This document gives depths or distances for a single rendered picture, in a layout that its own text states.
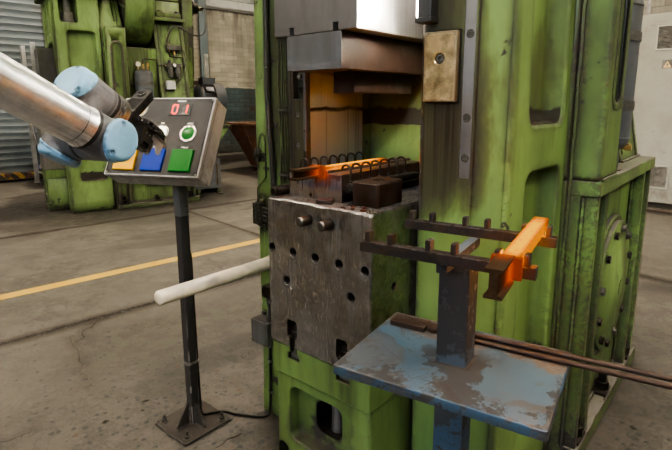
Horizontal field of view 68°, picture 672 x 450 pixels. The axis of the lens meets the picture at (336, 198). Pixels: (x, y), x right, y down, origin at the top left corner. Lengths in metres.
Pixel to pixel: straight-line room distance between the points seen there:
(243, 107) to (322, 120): 9.02
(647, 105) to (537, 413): 5.66
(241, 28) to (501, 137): 9.71
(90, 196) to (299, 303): 4.85
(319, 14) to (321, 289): 0.73
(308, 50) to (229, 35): 9.21
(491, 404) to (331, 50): 0.91
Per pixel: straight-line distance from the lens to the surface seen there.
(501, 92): 1.27
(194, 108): 1.70
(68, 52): 6.13
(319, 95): 1.66
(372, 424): 1.50
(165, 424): 2.14
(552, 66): 1.62
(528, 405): 0.98
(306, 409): 1.70
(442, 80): 1.31
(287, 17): 1.49
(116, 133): 1.12
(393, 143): 1.82
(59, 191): 6.37
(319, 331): 1.45
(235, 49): 10.65
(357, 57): 1.39
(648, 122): 6.45
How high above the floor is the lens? 1.18
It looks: 11 degrees down
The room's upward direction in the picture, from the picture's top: straight up
